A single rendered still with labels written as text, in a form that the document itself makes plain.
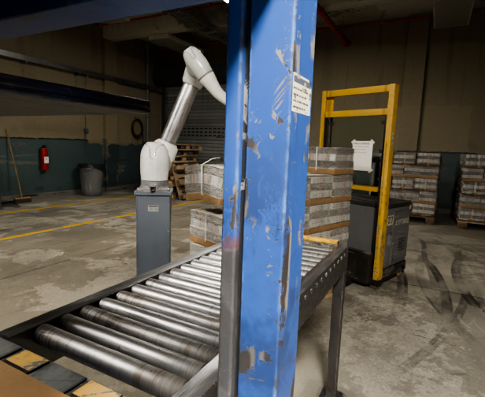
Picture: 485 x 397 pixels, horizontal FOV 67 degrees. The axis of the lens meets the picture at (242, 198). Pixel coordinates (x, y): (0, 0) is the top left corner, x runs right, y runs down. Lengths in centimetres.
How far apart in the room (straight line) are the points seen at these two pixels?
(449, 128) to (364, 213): 549
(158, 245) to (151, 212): 20
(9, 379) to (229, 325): 54
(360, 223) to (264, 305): 338
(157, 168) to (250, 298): 170
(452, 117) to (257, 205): 867
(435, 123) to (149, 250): 767
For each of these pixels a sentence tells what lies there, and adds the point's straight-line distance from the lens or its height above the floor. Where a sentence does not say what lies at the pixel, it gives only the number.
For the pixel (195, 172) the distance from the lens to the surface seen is 239.
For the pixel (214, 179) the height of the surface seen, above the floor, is 106.
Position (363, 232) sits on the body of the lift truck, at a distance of 379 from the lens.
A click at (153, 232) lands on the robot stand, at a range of 214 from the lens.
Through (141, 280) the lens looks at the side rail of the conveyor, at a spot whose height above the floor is 80.
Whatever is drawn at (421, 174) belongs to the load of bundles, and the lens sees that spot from 737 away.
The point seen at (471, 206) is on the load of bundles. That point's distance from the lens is 736.
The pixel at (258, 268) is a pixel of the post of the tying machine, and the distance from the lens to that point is 43.
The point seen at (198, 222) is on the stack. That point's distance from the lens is 248.
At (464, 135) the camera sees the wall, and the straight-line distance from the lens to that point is 901.
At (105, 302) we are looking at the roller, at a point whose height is 80.
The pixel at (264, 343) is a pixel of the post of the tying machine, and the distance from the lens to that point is 46.
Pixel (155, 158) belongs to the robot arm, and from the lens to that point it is 209.
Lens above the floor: 126
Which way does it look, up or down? 8 degrees down
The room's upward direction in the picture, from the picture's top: 2 degrees clockwise
